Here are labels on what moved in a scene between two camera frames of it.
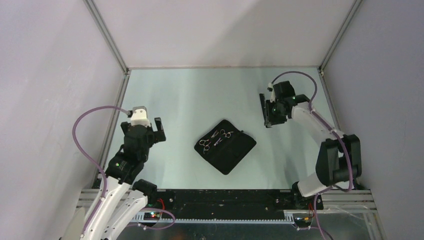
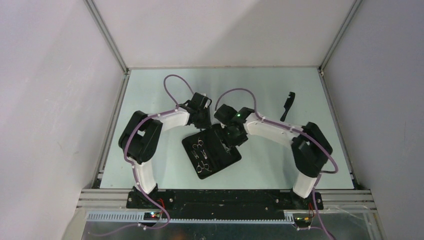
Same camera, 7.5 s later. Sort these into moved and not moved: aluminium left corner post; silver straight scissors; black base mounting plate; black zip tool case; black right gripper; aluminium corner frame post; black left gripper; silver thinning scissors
Moved: silver straight scissors; black left gripper; black right gripper; black zip tool case; silver thinning scissors
Not moved: aluminium left corner post; aluminium corner frame post; black base mounting plate
